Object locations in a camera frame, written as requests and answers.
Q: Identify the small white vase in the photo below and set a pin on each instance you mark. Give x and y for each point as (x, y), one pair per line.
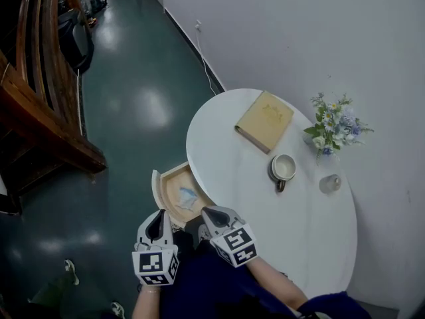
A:
(307, 139)

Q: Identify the wooden drawer with white front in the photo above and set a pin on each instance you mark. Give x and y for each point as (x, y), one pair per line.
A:
(176, 184)

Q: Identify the beige ceramic cup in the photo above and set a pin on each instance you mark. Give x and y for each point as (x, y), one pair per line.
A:
(283, 166)

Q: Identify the blue and white flower bouquet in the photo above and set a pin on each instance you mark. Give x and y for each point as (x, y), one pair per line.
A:
(335, 128)

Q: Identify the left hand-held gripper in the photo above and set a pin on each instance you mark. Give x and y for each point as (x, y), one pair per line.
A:
(152, 264)

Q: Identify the tan hardcover book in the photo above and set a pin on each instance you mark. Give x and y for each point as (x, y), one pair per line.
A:
(265, 121)

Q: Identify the dark wooden staircase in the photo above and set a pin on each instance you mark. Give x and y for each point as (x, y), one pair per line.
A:
(36, 118)

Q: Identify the person's left forearm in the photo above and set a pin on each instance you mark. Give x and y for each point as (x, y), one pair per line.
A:
(146, 306)

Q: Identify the blue white item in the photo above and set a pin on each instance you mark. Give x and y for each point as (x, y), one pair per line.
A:
(188, 198)

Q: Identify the person's right forearm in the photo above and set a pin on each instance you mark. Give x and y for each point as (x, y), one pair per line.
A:
(279, 282)

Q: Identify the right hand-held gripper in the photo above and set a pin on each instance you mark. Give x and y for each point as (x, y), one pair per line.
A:
(237, 244)

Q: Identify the black bin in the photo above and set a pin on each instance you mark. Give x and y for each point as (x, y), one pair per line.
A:
(76, 42)

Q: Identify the white curved table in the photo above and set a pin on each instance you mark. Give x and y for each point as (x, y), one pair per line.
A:
(232, 165)

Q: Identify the person's white shoe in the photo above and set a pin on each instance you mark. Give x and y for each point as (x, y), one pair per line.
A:
(203, 233)
(176, 227)

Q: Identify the small frosted glass jar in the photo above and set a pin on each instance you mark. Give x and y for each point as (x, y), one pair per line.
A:
(329, 184)

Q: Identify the white wall outlet plug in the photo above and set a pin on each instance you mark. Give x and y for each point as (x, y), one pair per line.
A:
(198, 25)

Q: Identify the person's navy clothing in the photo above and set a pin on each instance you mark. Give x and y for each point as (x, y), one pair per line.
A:
(212, 287)

